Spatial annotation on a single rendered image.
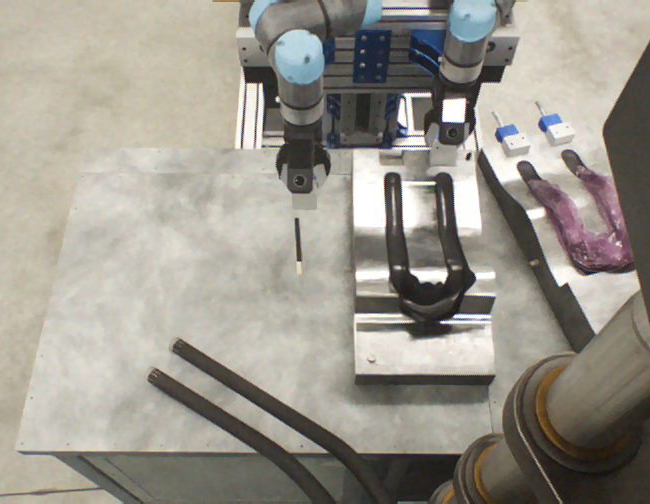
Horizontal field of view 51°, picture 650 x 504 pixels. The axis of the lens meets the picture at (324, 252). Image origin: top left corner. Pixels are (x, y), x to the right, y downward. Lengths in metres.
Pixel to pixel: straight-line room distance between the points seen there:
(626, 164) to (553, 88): 2.65
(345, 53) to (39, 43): 1.76
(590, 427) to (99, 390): 1.04
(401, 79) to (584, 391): 1.44
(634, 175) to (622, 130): 0.02
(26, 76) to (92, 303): 1.78
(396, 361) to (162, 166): 0.71
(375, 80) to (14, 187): 1.49
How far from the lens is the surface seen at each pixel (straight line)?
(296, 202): 1.36
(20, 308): 2.49
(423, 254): 1.33
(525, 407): 0.56
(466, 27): 1.22
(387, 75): 1.85
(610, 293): 1.39
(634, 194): 0.31
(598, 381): 0.47
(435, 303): 1.33
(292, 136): 1.22
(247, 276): 1.43
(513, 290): 1.46
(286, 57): 1.09
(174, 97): 2.86
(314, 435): 1.19
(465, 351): 1.31
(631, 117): 0.32
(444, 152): 1.45
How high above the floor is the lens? 2.06
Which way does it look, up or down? 60 degrees down
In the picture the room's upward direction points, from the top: straight up
